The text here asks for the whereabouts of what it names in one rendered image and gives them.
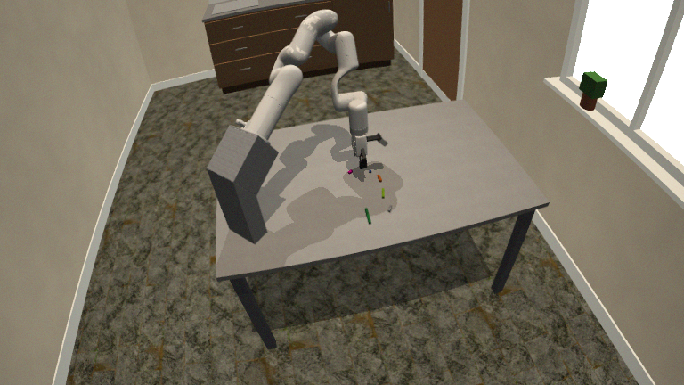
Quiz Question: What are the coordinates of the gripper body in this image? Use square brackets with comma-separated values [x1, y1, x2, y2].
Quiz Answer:
[350, 132, 368, 157]

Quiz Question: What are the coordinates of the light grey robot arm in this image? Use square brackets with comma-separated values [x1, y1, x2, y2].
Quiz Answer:
[235, 10, 368, 144]

